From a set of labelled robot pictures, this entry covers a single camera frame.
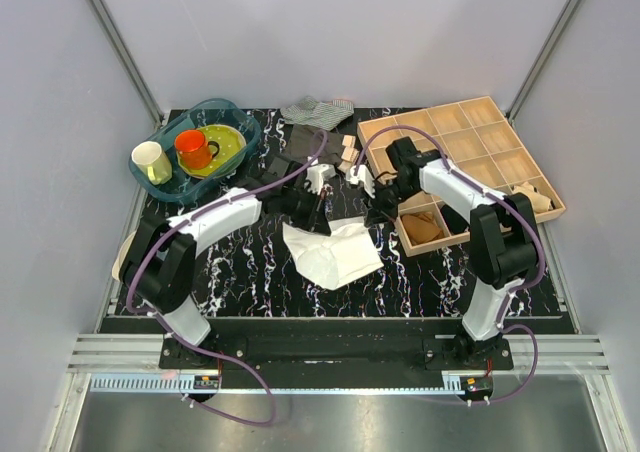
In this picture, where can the white underwear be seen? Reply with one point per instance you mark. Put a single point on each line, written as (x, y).
(333, 261)

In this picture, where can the blue transparent plastic bin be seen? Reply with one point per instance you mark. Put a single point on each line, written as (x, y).
(182, 188)

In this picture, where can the right aluminium frame post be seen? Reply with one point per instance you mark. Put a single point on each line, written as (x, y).
(552, 41)

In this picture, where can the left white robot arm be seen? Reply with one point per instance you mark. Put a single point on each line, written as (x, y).
(166, 283)

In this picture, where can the rolled tan underwear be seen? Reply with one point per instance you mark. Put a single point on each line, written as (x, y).
(421, 228)

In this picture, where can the striped grey underwear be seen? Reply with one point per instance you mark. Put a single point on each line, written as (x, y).
(324, 115)

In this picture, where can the rolled black underwear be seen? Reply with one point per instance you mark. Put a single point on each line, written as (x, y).
(455, 223)

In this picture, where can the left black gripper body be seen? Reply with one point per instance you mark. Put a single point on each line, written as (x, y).
(299, 205)

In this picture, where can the dark grey underwear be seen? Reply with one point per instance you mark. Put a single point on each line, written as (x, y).
(339, 150)

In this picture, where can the wooden compartment tray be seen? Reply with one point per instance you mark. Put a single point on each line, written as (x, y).
(475, 136)

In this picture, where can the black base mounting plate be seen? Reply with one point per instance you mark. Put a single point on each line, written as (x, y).
(430, 353)

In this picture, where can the cream yellow mug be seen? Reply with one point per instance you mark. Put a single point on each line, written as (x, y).
(149, 157)

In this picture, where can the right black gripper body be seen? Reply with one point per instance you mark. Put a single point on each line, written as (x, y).
(388, 197)

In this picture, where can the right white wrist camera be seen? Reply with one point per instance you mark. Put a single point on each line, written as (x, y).
(360, 177)

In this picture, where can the yellow-green dotted plate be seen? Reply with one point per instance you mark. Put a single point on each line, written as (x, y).
(231, 143)

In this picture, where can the orange mug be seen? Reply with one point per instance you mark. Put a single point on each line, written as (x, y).
(194, 149)

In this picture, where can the left aluminium frame post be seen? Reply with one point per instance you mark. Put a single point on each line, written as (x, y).
(108, 24)

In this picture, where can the rolled beige underwear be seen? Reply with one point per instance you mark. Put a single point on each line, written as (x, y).
(532, 197)

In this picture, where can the aluminium frame post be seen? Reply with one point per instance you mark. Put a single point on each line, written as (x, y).
(108, 24)
(552, 41)

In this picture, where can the aluminium front rail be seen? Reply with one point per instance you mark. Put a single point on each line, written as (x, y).
(557, 354)

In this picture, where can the cream stacked bowls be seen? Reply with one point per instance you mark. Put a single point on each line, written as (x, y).
(120, 258)

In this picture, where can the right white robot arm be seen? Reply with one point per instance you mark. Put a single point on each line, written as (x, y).
(505, 251)

